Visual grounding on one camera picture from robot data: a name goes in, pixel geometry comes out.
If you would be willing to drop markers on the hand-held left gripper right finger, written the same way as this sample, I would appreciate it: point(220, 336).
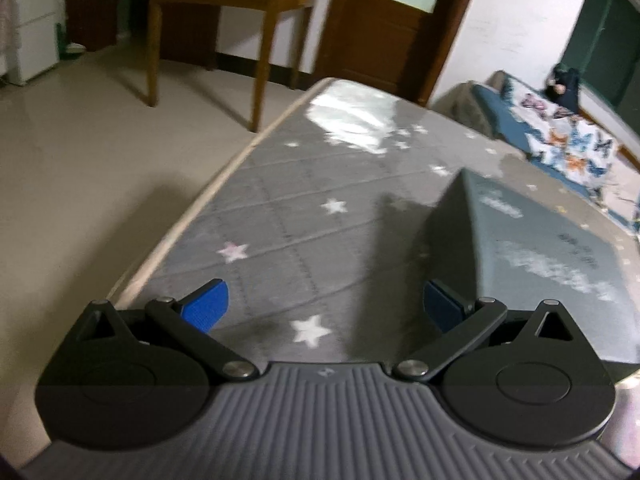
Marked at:
point(442, 305)

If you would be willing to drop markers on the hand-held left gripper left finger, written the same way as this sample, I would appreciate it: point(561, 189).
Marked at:
point(205, 305)

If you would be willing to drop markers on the grey quilted star desktop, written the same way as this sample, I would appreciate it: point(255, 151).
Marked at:
point(310, 175)

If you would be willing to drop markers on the dark grey cardboard box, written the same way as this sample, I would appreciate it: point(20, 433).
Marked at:
point(525, 240)

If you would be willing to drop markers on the blue sofa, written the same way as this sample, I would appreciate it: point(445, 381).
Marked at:
point(495, 110)

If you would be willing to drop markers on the butterfly print pillow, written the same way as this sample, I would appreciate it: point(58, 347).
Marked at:
point(570, 145)

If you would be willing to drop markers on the black bag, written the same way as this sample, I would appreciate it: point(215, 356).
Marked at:
point(567, 82)

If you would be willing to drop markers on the wooden door with frosted glass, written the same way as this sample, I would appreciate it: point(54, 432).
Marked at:
point(370, 35)

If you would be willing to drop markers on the white broom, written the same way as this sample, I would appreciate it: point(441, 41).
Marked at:
point(75, 49)

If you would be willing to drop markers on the green dustpan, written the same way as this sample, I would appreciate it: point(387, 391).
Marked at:
point(61, 42)

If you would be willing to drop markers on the dark green window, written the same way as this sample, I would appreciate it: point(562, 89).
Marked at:
point(610, 45)

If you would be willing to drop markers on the dark wooden cabinet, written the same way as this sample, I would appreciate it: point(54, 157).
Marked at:
point(95, 15)

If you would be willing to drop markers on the white refrigerator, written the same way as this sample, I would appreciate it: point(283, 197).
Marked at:
point(35, 20)

